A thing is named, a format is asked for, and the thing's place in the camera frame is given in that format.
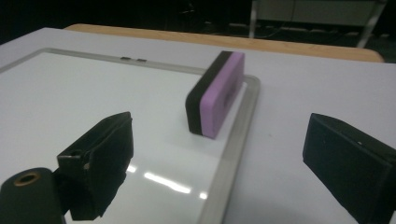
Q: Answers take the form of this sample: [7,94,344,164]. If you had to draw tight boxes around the white table sheet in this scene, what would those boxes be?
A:
[0,26,396,224]

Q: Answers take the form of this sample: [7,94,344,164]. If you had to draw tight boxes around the purple and black whiteboard eraser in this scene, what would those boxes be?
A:
[184,49,247,140]

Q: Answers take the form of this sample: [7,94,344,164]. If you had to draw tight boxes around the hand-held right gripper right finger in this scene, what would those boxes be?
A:
[302,112,396,224]

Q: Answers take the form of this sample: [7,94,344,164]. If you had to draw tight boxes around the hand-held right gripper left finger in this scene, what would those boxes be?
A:
[56,110,135,222]

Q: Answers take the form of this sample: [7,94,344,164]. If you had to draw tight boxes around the silver framed whiteboard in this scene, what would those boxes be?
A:
[0,47,262,224]

